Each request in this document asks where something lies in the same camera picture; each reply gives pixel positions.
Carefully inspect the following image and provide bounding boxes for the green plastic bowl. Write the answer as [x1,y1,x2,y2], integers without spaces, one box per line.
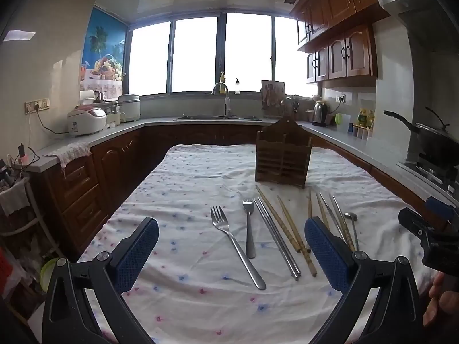
[39,257,69,293]

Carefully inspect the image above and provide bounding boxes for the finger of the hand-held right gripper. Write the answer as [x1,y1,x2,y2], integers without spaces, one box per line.
[398,207,449,255]
[425,196,459,230]

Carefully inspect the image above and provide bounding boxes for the small metal spoon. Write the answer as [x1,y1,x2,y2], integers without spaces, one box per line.
[343,212,360,252]

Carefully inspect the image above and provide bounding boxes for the white fringed cloth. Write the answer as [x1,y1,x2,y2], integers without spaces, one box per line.
[43,141,92,179]

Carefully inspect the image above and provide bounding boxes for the wooden lower cabinets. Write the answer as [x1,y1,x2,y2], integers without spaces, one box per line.
[27,123,453,264]

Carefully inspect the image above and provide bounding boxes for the white round electric pot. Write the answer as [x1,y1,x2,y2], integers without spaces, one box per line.
[118,94,141,123]

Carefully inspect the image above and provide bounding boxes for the cooking oil bottles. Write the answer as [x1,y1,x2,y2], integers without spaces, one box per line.
[356,108,376,132]

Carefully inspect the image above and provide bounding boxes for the kitchen scissors holder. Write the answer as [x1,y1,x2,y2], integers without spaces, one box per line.
[283,95,300,116]

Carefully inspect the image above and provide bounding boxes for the person's right hand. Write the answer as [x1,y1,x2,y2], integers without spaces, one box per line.
[423,271,459,330]

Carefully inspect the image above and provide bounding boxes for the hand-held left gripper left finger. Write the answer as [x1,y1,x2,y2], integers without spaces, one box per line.
[42,217,159,344]

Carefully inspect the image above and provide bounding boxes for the white pink rice cooker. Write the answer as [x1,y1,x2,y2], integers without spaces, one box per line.
[67,105,108,138]

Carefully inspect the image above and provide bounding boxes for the knife rack with cutting board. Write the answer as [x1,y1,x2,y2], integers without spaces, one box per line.
[260,79,287,110]

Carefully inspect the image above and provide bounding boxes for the large metal fork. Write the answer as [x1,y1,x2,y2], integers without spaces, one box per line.
[210,206,267,291]

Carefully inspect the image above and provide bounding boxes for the steel range hood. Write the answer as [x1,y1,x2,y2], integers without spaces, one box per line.
[377,0,459,53]

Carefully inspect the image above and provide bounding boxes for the tropical fruit poster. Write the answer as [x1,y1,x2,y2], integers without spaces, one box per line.
[80,6,127,101]

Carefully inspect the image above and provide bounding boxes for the cluttered storage rack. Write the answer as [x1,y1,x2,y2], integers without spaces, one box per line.
[0,143,66,316]

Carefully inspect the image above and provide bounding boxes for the large kitchen window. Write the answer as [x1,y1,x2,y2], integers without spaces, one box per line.
[127,12,320,98]

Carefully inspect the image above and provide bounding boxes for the small white appliance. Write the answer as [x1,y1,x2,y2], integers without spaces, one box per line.
[106,102,123,127]

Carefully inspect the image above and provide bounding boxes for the metal sink faucet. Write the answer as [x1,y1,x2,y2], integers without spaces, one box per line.
[212,82,232,118]

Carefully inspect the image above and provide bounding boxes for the spice jar set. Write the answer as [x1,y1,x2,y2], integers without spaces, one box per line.
[351,123,370,140]

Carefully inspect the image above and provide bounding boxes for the wooden cabinets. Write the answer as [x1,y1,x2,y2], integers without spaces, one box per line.
[27,123,453,264]
[289,0,414,84]

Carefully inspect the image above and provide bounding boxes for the wide wall outlet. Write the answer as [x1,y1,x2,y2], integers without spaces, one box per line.
[24,98,50,115]

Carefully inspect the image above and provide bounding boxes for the black wok with lid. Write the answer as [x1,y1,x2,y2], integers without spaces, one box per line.
[383,106,459,167]

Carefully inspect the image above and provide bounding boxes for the white floral tablecloth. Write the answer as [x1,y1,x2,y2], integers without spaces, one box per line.
[77,144,442,344]

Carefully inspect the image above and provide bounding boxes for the wooden utensil holder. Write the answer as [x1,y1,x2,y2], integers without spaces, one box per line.
[254,116,312,189]

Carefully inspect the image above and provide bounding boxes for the wooden upper cabinets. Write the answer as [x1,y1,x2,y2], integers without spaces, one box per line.
[289,0,414,84]

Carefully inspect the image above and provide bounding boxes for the small metal fork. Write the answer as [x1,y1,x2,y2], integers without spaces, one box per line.
[242,199,256,259]

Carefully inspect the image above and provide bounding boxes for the steel electric kettle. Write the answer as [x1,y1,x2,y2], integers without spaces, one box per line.
[312,100,330,127]

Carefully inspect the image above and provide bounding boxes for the grey kitchen countertop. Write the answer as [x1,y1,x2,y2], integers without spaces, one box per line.
[24,116,459,209]

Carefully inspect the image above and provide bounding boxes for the steel kitchen sink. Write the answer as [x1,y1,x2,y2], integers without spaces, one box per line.
[173,114,262,122]

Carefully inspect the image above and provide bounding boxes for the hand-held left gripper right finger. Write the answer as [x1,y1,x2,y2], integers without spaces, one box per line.
[304,217,425,344]

